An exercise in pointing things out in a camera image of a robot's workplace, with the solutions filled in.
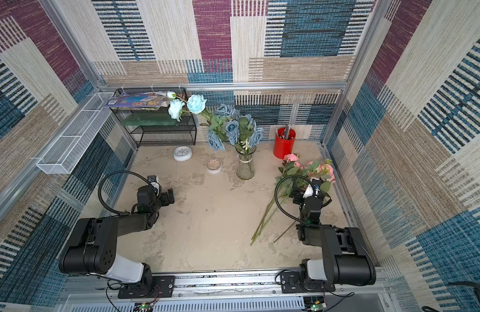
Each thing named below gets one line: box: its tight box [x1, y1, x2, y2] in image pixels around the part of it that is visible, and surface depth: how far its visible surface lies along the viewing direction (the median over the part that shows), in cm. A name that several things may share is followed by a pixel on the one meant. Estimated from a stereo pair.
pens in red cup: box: [282, 123, 292, 140], surface depth 107 cm
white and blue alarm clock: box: [173, 145, 193, 162], surface depth 114 cm
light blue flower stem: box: [167, 91, 207, 123], surface depth 70 cm
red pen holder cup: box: [273, 127, 296, 160], surface depth 109 cm
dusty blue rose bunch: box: [207, 104, 264, 153], surface depth 80 cm
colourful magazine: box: [104, 91, 169, 108], surface depth 83 cm
